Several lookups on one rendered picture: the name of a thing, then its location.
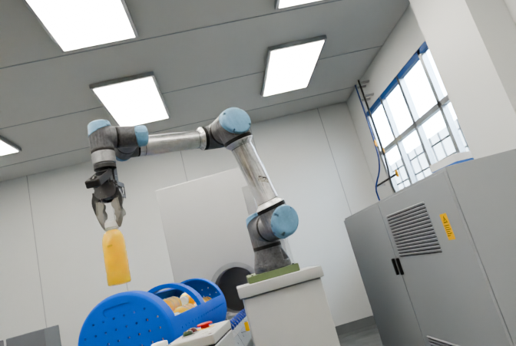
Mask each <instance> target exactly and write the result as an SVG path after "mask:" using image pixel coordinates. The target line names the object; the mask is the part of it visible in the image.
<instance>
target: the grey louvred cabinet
mask: <svg viewBox="0 0 516 346"><path fill-rule="evenodd" d="M344 223H345V226H346V230H347V233H348V236H349V240H350V242H351V246H352V250H353V252H354V255H355V257H356V262H357V265H358V267H359V271H360V275H361V277H362V281H363V284H364V287H365V291H366V294H367V296H368V299H369V304H370V306H371V309H372V313H373V316H374V319H375V323H376V325H377V328H378V331H379V335H380V338H381V341H382V345H383V346H516V149H513V150H508V151H505V152H501V153H496V154H492V155H489V156H486V157H481V158H478V159H474V160H469V161H466V162H463V163H457V164H454V165H451V166H446V167H444V168H442V169H440V170H438V171H436V172H434V173H432V174H430V175H428V176H427V177H425V178H423V179H421V180H419V181H417V182H415V183H413V184H411V185H409V186H407V187H405V188H403V189H401V190H399V191H398V192H396V193H393V194H392V195H390V196H387V197H386V198H384V199H381V200H379V201H378V202H376V203H374V204H372V205H371V206H368V207H366V208H364V209H362V210H360V211H358V212H357V213H354V214H352V215H351V216H349V217H347V218H345V220H344Z"/></svg>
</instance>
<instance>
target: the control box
mask: <svg viewBox="0 0 516 346"><path fill-rule="evenodd" d="M208 328H211V329H208ZM208 328H203V329H201V328H197V331H195V332H194V333H193V334H191V335H188V336H185V337H183V335H182V336H181V337H179V338H178V339H177V340H175V341H173V342H171V343H170V344H169V345H167V346H236V345H235V341H234V338H233V332H232V330H231V324H230V320H225V321H222V322H218V323H215V324H211V325H210V327H208ZM207 329H208V331H207ZM206 331H207V332H206Z"/></svg>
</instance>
